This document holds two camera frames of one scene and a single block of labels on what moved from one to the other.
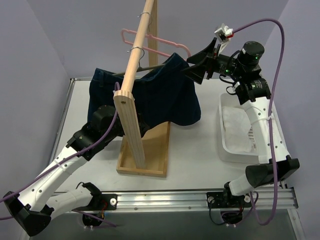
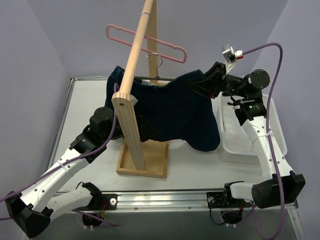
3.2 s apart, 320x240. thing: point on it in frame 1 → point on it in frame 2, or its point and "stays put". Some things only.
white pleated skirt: (237, 126) stays put
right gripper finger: (196, 73) → (206, 88)
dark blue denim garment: (163, 94) → (172, 112)
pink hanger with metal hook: (180, 45) → (144, 50)
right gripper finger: (209, 51) → (217, 71)
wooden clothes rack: (139, 154) stays put
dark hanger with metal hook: (139, 68) → (154, 78)
